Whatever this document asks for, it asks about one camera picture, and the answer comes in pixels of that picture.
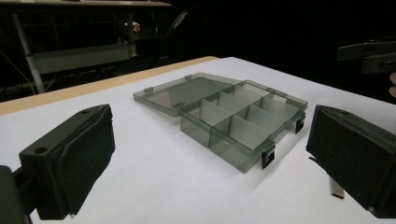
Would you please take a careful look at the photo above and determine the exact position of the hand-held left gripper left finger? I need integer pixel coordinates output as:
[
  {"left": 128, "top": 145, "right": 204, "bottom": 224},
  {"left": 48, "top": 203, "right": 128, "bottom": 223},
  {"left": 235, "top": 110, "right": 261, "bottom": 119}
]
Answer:
[{"left": 19, "top": 104, "right": 117, "bottom": 221}]

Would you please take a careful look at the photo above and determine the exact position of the metal shelf frame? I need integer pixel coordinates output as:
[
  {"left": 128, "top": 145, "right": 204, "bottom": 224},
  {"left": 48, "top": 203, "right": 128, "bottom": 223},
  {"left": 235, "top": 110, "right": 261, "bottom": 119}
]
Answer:
[{"left": 0, "top": 0, "right": 173, "bottom": 95}]

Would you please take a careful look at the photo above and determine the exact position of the small metal strip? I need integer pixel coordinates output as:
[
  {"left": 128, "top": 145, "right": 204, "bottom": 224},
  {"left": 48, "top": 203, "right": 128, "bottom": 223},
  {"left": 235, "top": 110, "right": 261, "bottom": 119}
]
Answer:
[{"left": 329, "top": 176, "right": 346, "bottom": 200}]

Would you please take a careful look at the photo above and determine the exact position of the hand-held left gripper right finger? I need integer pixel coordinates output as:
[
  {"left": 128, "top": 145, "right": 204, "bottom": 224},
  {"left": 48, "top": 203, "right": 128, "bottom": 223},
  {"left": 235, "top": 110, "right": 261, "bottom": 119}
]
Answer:
[{"left": 305, "top": 105, "right": 396, "bottom": 219}]

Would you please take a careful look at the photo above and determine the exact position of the thin dark cable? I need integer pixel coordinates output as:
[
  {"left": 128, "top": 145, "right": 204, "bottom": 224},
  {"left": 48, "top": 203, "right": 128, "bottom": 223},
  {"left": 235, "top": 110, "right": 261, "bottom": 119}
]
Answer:
[{"left": 0, "top": 49, "right": 36, "bottom": 95}]

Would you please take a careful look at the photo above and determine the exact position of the clear grey compartment box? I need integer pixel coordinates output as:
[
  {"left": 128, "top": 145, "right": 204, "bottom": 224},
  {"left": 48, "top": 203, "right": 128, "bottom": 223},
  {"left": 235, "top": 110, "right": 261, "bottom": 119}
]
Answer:
[{"left": 133, "top": 72, "right": 309, "bottom": 175}]

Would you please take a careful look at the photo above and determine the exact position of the black office chair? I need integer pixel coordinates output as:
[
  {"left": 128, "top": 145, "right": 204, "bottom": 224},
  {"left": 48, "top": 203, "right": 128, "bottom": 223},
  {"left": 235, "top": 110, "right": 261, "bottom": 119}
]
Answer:
[{"left": 163, "top": 5, "right": 225, "bottom": 62}]

